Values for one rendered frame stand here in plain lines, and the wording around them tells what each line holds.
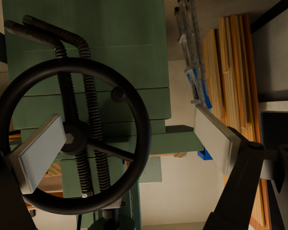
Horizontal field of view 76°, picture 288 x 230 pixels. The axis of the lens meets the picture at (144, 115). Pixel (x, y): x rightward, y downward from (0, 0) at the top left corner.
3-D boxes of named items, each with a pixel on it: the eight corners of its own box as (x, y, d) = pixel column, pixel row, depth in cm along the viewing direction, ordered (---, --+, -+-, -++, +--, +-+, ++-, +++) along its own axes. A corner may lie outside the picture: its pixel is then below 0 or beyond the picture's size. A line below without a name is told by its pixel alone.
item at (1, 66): (-7, 28, 46) (-4, 60, 46) (23, 45, 58) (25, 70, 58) (-42, 29, 46) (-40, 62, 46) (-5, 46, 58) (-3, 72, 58)
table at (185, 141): (219, 134, 44) (220, 159, 44) (184, 124, 74) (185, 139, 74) (-50, 154, 41) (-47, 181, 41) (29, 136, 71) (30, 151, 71)
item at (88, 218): (91, 195, 85) (94, 227, 86) (95, 187, 94) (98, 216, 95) (73, 197, 85) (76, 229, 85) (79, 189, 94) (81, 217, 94)
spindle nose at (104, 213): (116, 197, 66) (119, 230, 66) (118, 190, 72) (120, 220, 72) (99, 198, 66) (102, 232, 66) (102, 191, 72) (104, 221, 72)
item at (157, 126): (164, 118, 52) (165, 133, 53) (156, 116, 73) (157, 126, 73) (20, 129, 51) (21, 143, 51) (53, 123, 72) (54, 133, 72)
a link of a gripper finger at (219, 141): (231, 140, 12) (242, 139, 12) (194, 104, 18) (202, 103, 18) (225, 178, 13) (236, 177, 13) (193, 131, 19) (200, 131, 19)
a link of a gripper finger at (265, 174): (256, 165, 10) (307, 161, 10) (217, 126, 15) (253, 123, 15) (252, 186, 11) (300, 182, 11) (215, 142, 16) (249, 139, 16)
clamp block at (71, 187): (122, 154, 43) (125, 193, 43) (125, 143, 56) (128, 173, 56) (57, 159, 42) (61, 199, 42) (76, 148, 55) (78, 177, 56)
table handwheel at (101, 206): (57, 256, 32) (-58, 127, 31) (87, 200, 52) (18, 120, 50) (186, 149, 33) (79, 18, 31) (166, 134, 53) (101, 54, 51)
